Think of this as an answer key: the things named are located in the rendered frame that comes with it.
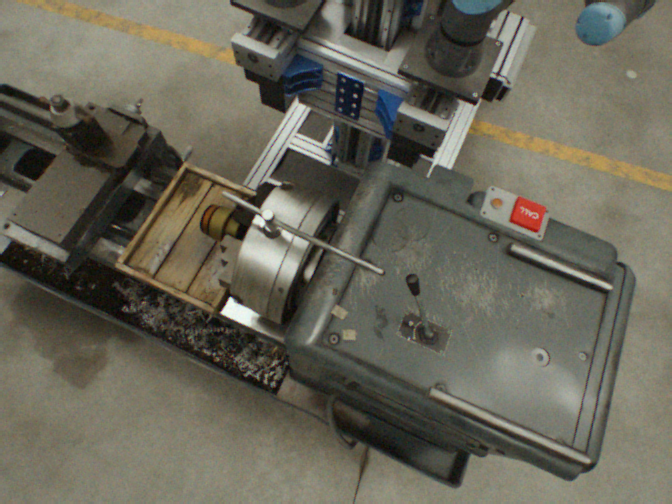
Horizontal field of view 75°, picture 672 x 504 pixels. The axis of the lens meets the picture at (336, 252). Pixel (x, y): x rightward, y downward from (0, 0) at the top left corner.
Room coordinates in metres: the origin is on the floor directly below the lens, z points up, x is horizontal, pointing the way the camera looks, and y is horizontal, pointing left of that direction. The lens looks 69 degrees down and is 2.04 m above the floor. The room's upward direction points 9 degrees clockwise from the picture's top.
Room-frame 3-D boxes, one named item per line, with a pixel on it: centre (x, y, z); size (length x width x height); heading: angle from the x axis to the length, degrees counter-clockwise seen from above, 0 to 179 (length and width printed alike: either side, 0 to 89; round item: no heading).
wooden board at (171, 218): (0.42, 0.39, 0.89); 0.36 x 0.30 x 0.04; 164
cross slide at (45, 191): (0.53, 0.72, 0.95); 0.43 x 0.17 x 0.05; 164
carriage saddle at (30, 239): (0.53, 0.77, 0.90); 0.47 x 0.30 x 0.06; 164
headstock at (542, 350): (0.25, -0.27, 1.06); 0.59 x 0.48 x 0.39; 74
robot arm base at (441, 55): (0.93, -0.22, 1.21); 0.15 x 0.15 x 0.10
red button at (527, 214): (0.44, -0.37, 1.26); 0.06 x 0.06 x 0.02; 74
